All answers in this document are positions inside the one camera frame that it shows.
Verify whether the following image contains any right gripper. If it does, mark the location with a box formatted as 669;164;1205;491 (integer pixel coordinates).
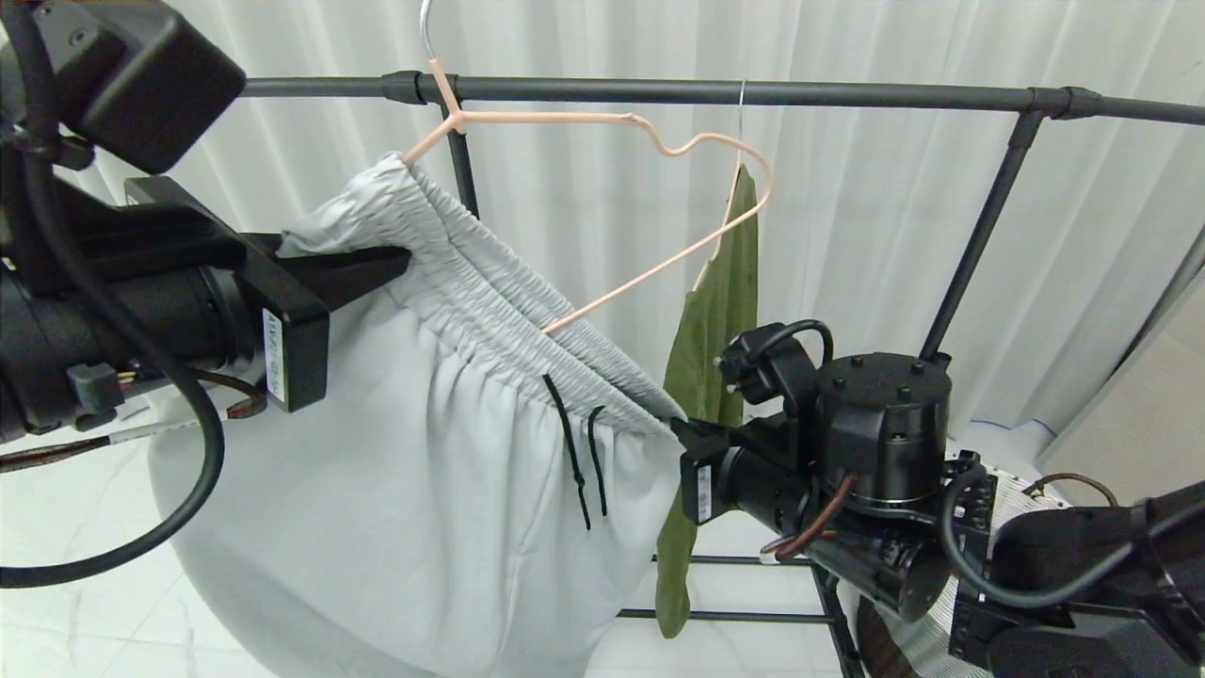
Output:
678;417;822;536

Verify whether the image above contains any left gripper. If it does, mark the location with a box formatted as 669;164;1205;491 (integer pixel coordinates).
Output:
0;175;413;445

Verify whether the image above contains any black clothes rack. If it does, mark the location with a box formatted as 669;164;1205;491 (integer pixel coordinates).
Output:
239;70;1205;678

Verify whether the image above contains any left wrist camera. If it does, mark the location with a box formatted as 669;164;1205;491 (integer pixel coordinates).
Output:
0;0;249;177

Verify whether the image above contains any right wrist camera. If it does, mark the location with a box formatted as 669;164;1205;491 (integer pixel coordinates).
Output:
716;324;822;417

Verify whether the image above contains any pink clothes hanger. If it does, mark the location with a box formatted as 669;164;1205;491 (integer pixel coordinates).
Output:
691;79;751;294
399;0;776;338

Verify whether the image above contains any green long-sleeved shirt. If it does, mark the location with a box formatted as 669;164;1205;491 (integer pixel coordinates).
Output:
653;164;763;642

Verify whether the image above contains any white laundry basket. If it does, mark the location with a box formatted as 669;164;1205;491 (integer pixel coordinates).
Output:
835;449;1124;678

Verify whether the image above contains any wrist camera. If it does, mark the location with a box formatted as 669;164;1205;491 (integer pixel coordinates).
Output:
0;0;249;177
716;324;822;417

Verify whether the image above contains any white curtain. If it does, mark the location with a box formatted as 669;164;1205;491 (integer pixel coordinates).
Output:
0;0;1205;436

